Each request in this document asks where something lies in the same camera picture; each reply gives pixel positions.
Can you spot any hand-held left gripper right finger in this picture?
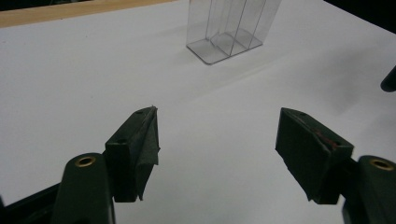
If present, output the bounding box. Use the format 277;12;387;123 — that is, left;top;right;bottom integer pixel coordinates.
275;106;355;205

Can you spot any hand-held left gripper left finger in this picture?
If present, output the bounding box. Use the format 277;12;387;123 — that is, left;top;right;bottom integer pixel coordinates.
104;105;162;203

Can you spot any black makeup brush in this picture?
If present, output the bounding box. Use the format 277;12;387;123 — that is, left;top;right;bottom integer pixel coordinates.
379;64;396;93

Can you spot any clear plastic organizer box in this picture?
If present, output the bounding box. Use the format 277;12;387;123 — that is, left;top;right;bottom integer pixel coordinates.
185;0;283;66

